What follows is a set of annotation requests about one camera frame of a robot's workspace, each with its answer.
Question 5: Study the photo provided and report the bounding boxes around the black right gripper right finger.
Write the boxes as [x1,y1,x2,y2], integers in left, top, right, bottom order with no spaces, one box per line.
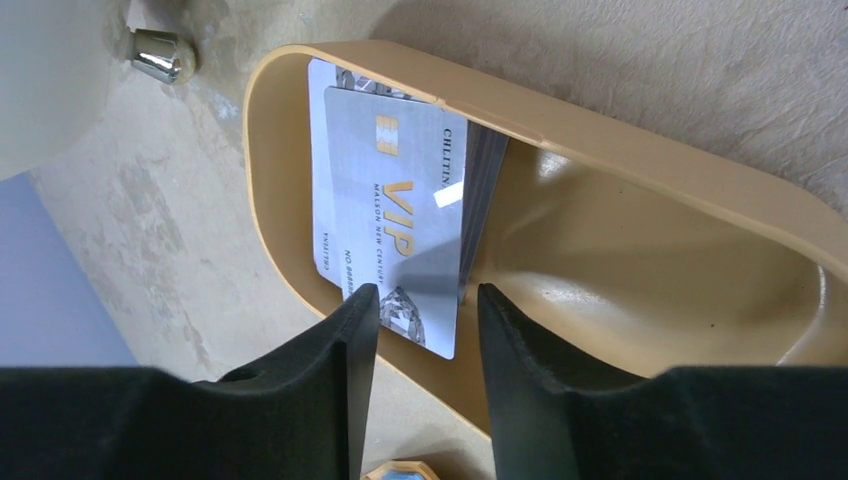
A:
[477,284,847,479]

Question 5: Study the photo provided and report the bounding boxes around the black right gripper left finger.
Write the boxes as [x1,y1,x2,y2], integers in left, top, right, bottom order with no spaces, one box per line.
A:
[1,284,379,479]

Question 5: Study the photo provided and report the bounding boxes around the silver VIP credit card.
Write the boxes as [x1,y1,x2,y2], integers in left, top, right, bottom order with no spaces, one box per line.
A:
[324,88,469,360]

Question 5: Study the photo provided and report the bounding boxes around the orange leather card holder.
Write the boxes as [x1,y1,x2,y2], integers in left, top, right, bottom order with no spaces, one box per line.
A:
[361,460,440,480]

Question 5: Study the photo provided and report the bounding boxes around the orange oval tray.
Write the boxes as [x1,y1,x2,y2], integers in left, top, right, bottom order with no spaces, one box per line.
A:
[242,39,848,439]

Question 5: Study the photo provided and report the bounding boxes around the chrome cabinet foot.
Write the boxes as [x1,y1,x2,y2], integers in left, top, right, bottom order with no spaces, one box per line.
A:
[129,29,197,86]

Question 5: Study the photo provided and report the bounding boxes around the white round drawer cabinet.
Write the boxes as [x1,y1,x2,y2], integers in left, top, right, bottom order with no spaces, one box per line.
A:
[1,0,130,179]

